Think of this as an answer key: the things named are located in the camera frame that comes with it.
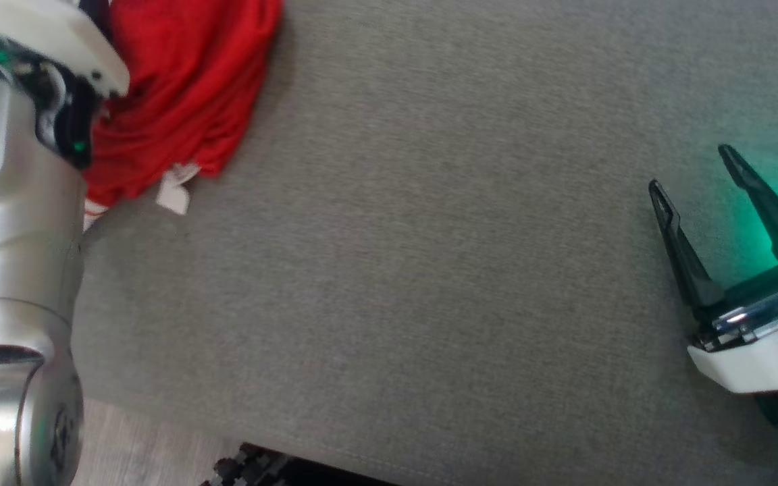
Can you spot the large grey sofa seat cushion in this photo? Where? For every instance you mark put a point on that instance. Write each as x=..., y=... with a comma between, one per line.
x=429, y=236

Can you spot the red white striped shorts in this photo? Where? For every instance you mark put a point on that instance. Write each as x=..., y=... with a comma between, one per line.
x=186, y=88

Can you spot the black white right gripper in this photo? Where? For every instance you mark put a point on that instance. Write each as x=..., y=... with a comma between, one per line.
x=760, y=358

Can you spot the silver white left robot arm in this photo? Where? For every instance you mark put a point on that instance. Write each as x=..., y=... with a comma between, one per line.
x=11, y=236

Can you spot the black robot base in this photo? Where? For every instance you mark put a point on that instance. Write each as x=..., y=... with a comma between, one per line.
x=261, y=469

